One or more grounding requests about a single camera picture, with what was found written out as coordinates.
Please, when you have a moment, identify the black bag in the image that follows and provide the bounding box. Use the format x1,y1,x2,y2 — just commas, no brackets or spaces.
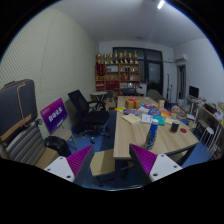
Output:
44,135,72,158

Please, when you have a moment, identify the white wall air conditioner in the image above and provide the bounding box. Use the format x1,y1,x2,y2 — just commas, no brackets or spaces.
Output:
174,53,189,64

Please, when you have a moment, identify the dark suitcase with tan trim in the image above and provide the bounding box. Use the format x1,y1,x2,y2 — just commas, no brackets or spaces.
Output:
0,79,38,143

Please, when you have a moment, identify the wooden shelf unit with trophies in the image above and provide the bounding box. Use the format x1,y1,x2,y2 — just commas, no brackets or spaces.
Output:
94,50,141,93

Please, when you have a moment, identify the purple sign board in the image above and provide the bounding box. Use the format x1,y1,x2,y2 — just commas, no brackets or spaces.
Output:
39,97,69,135

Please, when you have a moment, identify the striped grey chair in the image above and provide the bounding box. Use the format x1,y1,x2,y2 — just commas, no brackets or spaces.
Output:
3,121,46,166

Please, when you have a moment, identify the teal book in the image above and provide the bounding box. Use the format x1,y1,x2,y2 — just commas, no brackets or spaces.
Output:
153,114,166,127

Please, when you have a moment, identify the white booklet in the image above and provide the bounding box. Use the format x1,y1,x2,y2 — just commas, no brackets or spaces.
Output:
140,113,154,124

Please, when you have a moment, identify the black computer monitor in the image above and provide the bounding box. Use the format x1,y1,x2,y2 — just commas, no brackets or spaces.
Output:
188,85,200,99

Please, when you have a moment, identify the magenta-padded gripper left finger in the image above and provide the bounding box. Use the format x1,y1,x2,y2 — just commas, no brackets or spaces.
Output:
43,144,96,187

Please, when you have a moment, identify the small round side table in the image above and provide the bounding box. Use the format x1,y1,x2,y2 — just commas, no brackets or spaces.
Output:
90,90,109,111

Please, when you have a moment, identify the wooden side desk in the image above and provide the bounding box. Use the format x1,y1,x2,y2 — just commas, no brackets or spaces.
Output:
194,103,224,158

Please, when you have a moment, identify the dark mug white inside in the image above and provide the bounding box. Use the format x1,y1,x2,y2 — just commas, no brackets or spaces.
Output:
170,120,181,133

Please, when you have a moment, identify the black office chair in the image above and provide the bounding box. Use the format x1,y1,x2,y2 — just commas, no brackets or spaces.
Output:
67,89,111,138

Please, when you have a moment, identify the white round stool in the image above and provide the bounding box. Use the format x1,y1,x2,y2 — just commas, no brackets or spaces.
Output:
200,126,216,151

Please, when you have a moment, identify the yellow gift box red ribbon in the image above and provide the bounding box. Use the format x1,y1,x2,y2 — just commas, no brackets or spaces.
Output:
125,96,142,110

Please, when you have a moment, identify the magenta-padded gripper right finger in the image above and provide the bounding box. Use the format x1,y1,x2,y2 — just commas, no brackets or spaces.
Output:
128,143,184,186

